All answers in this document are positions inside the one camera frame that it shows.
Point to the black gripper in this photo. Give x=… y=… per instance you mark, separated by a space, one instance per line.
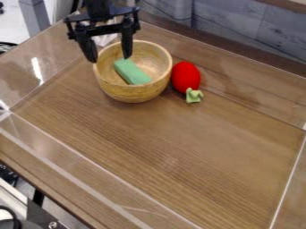
x=100 y=11

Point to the brown wooden bowl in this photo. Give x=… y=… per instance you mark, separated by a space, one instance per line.
x=154 y=60

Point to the green rectangular stick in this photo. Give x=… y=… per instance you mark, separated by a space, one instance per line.
x=130 y=72

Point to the red plush strawberry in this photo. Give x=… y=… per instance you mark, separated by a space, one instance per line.
x=186 y=81

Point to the black table leg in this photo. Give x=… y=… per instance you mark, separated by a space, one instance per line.
x=37 y=198

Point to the clear acrylic corner bracket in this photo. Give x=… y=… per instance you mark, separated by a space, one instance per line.
x=100 y=25

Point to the clear acrylic tray wall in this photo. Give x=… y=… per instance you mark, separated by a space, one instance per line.
x=164 y=164

